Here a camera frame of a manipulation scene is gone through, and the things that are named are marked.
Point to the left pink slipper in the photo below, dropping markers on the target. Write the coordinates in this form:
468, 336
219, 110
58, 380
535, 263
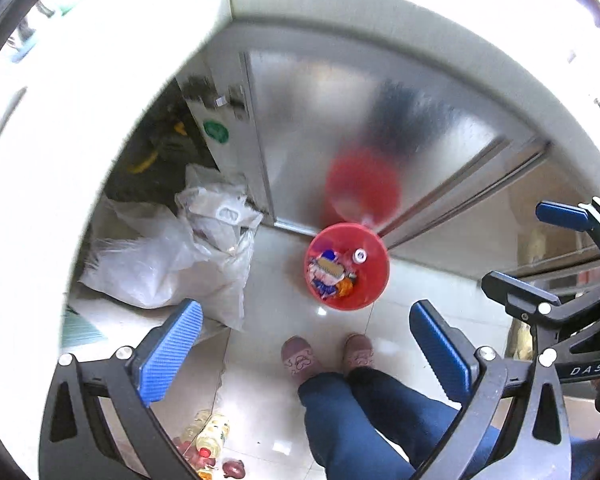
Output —
299, 360

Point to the red trash bucket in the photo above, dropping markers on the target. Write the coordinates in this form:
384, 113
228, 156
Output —
370, 278

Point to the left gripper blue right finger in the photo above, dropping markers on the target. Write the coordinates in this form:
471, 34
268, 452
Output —
446, 349

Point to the right pink slipper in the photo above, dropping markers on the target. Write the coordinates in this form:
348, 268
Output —
358, 352

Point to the orange plastic jar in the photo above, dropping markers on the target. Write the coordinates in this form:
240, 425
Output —
344, 287

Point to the person blue trouser legs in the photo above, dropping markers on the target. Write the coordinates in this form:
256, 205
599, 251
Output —
368, 425

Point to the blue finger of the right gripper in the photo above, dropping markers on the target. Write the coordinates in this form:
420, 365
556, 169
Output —
565, 216

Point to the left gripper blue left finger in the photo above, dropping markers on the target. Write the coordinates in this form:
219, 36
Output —
162, 352

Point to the white plastic sack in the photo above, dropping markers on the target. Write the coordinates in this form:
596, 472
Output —
150, 256

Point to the clear plastic bottle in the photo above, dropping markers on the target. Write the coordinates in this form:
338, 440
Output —
359, 256

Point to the pink slipper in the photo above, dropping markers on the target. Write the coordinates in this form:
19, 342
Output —
358, 352
299, 360

